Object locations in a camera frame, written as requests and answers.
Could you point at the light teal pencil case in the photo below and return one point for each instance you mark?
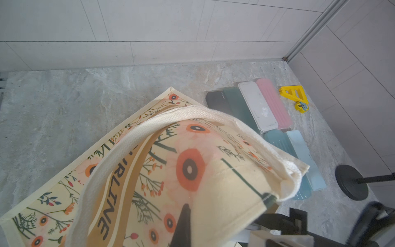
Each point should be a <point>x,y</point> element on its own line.
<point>281,141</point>

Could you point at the black microphone stand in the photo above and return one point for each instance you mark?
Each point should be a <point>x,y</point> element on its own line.
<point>354,185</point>

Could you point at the pink pencil case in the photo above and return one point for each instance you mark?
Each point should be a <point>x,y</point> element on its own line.
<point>272,97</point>

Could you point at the yellow triangular wooden toy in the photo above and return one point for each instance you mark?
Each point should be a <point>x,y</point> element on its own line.
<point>296,94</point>

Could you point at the white grey pencil case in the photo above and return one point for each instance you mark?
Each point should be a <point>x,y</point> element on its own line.
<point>258,106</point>

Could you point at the dark green pencil case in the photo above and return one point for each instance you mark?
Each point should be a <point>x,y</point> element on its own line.
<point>239,107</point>

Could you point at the black pencil case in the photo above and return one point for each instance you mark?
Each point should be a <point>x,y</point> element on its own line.
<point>216,100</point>

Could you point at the pale blue pencil case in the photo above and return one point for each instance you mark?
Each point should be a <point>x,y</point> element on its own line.
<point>313,175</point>

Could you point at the floral canvas tote bag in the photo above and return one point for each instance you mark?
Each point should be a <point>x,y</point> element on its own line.
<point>129,189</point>

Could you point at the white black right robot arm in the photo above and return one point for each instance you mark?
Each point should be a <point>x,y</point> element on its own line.
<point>372,225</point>

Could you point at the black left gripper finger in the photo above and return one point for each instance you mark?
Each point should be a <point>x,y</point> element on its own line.
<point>182,234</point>

